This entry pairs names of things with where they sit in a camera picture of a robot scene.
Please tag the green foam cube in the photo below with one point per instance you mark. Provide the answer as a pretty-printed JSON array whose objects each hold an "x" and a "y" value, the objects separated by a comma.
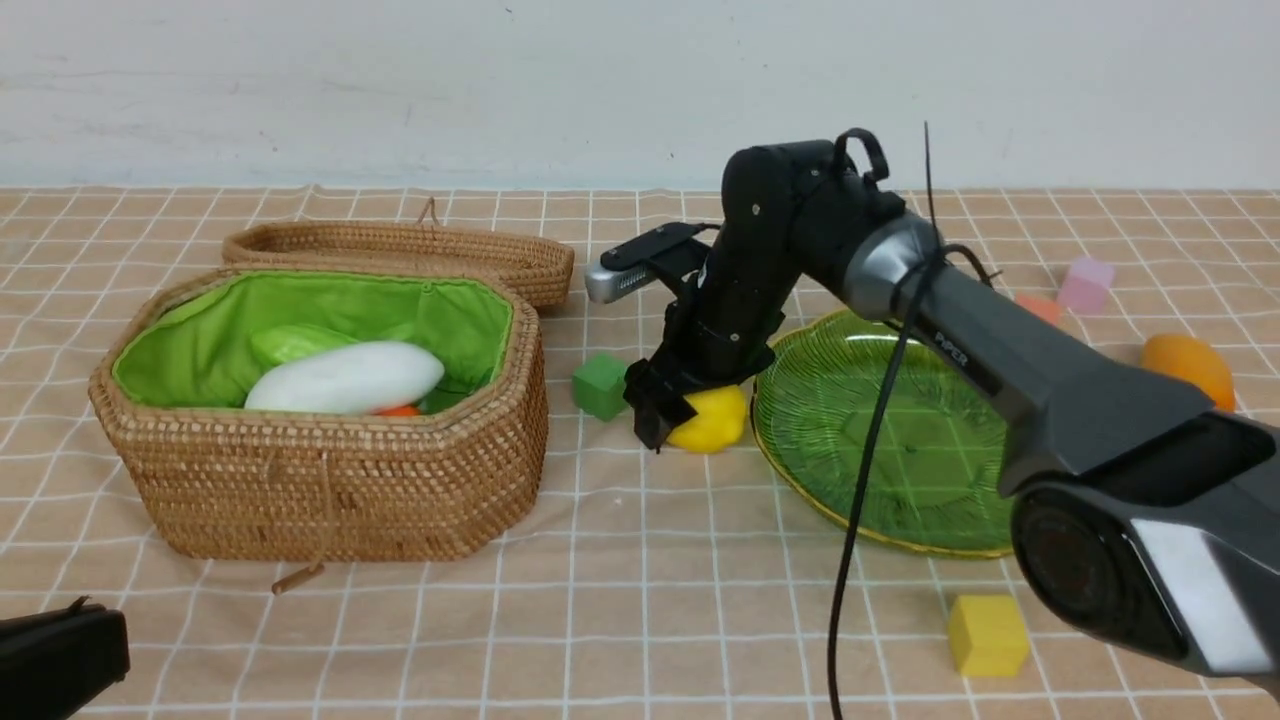
[{"x": 598, "y": 386}]

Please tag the green cucumber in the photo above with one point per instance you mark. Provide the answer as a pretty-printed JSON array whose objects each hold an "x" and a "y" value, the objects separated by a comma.
[{"x": 293, "y": 343}]

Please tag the woven wicker basket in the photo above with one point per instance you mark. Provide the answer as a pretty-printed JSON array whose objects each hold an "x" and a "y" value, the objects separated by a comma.
[{"x": 223, "y": 481}]

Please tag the woven wicker basket lid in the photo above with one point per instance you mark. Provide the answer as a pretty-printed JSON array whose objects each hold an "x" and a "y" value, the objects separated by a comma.
[{"x": 538, "y": 270}]

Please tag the orange foam cube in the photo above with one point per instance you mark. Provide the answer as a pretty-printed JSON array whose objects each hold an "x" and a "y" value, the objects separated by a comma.
[{"x": 1047, "y": 309}]

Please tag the green glass leaf plate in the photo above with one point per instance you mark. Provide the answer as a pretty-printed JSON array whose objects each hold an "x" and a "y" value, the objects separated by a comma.
[{"x": 932, "y": 486}]

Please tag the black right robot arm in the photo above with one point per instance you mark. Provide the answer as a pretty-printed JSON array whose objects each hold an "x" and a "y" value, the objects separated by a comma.
[{"x": 1143, "y": 516}]

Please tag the yellow lemon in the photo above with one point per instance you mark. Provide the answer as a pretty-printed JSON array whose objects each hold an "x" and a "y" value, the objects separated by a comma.
[{"x": 721, "y": 417}]

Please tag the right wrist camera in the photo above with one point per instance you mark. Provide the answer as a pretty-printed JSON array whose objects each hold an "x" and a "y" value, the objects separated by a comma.
[{"x": 668, "y": 254}]

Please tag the white radish with leaves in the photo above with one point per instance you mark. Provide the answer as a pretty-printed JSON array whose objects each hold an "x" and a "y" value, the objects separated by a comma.
[{"x": 364, "y": 378}]

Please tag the pink foam cube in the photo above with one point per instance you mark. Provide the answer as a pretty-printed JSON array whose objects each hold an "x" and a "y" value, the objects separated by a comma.
[{"x": 1086, "y": 287}]

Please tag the yellow foam cube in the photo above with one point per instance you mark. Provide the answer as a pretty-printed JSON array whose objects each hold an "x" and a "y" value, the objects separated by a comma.
[{"x": 987, "y": 635}]

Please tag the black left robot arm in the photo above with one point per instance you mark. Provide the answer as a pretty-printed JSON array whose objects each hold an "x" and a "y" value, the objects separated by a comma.
[{"x": 54, "y": 662}]

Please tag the orange carrot with leaves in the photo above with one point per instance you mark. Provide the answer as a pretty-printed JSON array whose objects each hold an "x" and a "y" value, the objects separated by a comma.
[{"x": 403, "y": 410}]

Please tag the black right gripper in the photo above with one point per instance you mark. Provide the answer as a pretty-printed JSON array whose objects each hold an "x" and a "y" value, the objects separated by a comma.
[{"x": 715, "y": 337}]

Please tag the orange mango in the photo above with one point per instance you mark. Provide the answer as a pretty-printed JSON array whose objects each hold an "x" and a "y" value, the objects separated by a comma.
[{"x": 1194, "y": 361}]

